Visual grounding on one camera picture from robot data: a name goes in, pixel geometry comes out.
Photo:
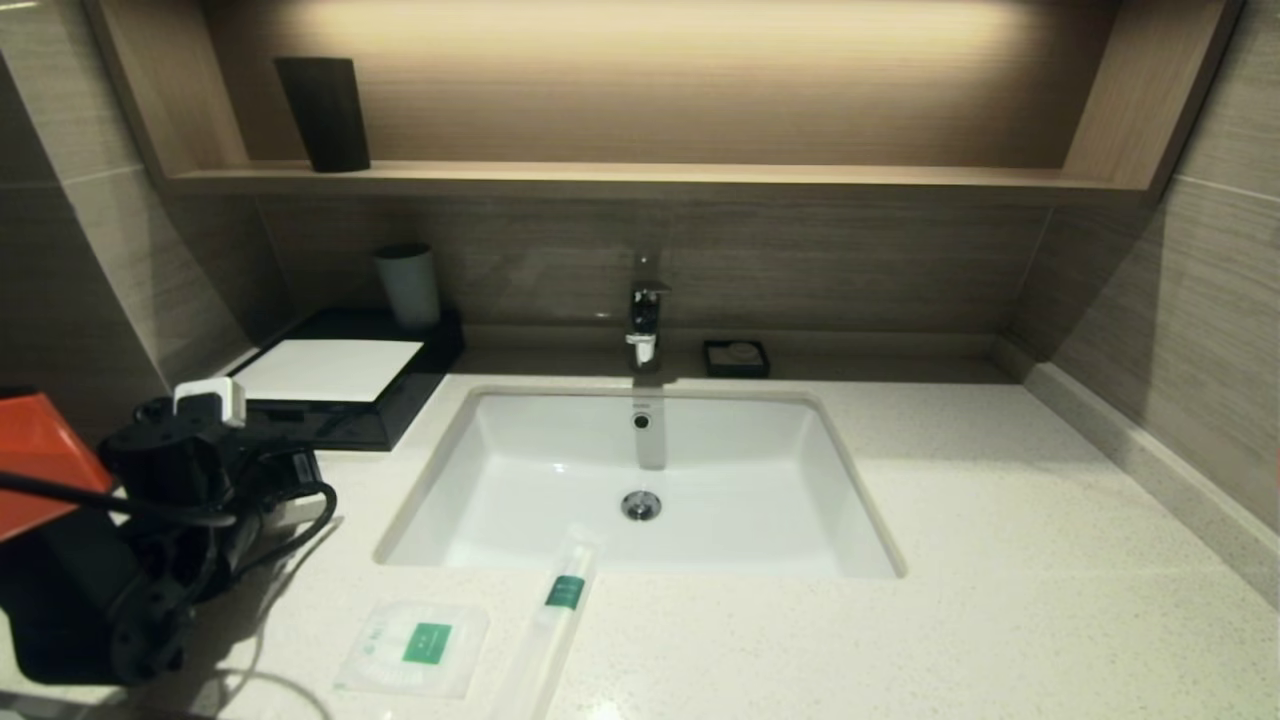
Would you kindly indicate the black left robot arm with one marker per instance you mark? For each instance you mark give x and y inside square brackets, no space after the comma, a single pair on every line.
[50,460]

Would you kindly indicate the round pale soap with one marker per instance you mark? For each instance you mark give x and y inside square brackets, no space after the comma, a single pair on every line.
[742,352]

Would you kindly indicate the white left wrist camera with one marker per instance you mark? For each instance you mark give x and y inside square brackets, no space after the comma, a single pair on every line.
[210,398]

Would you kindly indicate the wooden wall shelf niche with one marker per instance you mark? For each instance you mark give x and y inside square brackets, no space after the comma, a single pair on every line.
[650,180]

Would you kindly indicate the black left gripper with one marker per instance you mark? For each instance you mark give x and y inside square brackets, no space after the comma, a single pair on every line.
[170,460]

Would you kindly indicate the black box white ribbed top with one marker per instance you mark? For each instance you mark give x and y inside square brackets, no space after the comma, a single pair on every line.
[330,370]

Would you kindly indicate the square frosted packet green label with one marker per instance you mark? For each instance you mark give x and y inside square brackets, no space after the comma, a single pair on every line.
[420,645]

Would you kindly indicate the long frosted toothbrush packet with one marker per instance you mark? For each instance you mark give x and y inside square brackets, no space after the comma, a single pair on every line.
[560,610]

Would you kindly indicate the pale grey cup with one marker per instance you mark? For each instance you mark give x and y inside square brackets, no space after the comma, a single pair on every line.
[410,290]

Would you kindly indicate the black soap dish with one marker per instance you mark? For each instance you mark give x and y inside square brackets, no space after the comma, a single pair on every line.
[712,368]

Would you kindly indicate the dark tapered cup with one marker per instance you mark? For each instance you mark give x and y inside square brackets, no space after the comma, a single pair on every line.
[324,116]

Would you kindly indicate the chrome faucet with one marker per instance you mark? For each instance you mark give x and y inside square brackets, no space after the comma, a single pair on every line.
[647,312]

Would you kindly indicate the chrome drain stopper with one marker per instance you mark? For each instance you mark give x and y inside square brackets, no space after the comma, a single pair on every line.
[641,506]

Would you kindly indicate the white ceramic sink basin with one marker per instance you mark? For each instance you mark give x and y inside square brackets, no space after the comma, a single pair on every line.
[750,500]

